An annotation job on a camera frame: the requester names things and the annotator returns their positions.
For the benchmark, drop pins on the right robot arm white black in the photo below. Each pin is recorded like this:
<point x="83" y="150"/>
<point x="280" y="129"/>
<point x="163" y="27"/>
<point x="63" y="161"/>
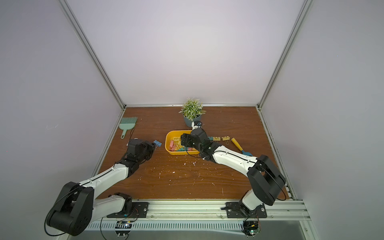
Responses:
<point x="265" y="178"/>

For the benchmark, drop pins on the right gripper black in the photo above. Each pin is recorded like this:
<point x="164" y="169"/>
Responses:
<point x="184" y="141"/>

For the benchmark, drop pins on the blue binder clip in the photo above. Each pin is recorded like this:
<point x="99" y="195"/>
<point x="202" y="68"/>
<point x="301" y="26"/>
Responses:
<point x="157" y="143"/>

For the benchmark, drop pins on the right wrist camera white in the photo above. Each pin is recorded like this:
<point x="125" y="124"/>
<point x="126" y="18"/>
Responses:
<point x="196" y="125"/>

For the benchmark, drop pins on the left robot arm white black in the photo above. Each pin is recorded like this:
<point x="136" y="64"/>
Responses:
<point x="78" y="204"/>

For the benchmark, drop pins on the controller board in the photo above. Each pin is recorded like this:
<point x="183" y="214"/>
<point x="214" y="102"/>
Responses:
<point x="123" y="229"/>
<point x="251" y="228"/>

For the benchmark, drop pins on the potted plant blue-grey pot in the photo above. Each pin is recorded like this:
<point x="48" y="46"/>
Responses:
<point x="192" y="110"/>

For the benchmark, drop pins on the green hand brush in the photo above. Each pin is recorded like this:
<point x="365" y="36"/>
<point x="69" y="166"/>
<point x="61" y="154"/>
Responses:
<point x="127" y="124"/>

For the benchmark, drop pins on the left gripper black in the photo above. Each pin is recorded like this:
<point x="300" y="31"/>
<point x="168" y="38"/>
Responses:
<point x="150" y="146"/>

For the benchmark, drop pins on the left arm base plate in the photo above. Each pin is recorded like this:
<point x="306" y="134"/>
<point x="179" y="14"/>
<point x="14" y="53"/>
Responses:
<point x="132" y="210"/>

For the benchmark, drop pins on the right controller board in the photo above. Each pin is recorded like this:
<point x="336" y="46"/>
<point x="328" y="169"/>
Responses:
<point x="251" y="228"/>

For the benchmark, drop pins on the blue garden fork yellow handle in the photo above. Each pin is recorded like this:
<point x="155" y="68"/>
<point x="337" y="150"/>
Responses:
<point x="235" y="142"/>

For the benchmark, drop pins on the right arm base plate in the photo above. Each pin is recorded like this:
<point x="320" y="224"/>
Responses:
<point x="239" y="210"/>

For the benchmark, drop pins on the yellow plastic storage box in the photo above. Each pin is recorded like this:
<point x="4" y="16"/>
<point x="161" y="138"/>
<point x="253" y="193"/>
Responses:
<point x="173" y="144"/>

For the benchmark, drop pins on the left controller board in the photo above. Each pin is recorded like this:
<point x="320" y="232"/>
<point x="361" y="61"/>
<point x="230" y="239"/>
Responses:
<point x="123" y="229"/>

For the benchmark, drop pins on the aluminium front rail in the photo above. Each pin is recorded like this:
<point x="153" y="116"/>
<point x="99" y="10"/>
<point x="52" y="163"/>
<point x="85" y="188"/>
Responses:
<point x="211" y="210"/>

